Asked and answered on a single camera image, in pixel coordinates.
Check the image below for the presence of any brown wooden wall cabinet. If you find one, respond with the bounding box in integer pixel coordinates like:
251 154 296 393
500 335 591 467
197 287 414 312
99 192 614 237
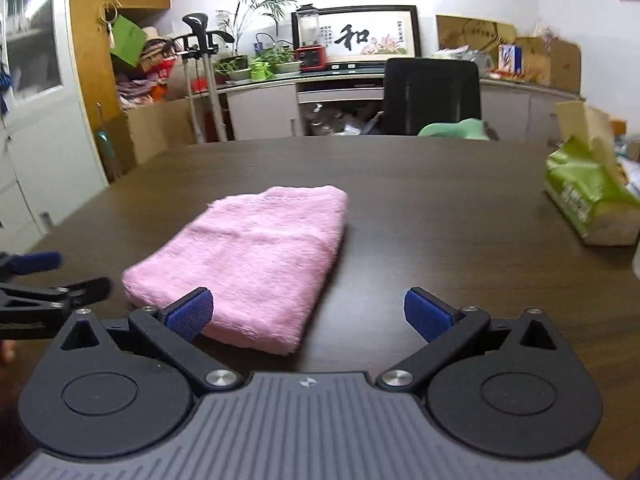
67 0 191 107

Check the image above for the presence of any open cardboard box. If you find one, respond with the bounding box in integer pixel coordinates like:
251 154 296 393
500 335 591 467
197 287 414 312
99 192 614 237
515 35 582 94

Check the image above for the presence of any potted green plant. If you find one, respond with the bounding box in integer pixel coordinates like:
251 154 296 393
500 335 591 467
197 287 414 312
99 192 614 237
269 46 304 77
214 54 252 84

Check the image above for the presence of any grey metal cabinet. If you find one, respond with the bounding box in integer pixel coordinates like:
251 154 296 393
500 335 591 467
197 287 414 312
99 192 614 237
0 0 110 257

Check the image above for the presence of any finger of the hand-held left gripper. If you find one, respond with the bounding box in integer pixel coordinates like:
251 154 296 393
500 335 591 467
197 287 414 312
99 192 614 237
0 252 63 281
0 276 112 312

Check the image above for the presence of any pink towel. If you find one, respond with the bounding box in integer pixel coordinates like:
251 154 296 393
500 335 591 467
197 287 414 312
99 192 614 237
121 185 349 356

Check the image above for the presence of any black office chair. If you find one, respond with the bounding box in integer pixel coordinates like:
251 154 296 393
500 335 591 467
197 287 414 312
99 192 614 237
382 58 482 137

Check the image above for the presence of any pile of colourful bags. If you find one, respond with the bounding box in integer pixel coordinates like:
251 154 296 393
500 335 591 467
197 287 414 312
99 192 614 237
117 27 189 111

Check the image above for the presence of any large cardboard box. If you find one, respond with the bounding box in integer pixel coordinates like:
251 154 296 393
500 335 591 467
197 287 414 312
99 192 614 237
125 97 201 166

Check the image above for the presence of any tall leafy potted plant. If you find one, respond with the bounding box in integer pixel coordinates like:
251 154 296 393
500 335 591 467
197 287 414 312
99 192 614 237
215 0 299 57

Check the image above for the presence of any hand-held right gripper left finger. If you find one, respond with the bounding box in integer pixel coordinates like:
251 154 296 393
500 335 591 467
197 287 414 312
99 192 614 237
60 287 245 395

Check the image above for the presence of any mint green cushion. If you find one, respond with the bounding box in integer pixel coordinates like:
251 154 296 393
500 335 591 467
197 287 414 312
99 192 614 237
417 118 494 141

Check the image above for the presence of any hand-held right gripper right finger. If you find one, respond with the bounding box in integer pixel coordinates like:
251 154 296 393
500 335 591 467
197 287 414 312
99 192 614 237
376 287 560 394

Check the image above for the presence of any small blue white box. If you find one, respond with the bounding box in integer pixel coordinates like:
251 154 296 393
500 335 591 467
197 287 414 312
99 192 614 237
497 44 524 75

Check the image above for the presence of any blue key lanyard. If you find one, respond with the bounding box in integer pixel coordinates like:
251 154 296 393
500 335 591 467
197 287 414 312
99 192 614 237
0 60 11 116

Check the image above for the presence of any heap of white plastic bags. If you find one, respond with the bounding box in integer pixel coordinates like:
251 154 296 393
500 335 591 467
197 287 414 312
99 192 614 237
432 46 494 79

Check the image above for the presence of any printed brown cardboard sheet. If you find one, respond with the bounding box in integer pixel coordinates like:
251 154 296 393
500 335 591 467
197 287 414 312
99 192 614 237
436 14 519 56

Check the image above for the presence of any framed lotus calligraphy picture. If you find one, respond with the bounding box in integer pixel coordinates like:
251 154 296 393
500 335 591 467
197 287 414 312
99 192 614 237
291 5 421 64

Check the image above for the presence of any white sideboard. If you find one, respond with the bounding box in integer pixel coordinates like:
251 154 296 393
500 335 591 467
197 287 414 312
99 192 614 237
192 67 584 144

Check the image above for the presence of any green paper bag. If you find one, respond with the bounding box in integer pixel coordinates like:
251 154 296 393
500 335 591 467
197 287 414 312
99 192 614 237
111 14 149 68

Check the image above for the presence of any blender with red base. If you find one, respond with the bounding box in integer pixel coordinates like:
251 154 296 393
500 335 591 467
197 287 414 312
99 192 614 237
294 4 329 71

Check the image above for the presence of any green tissue pack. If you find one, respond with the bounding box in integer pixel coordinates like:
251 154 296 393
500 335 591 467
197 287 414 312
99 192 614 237
542 101 640 247

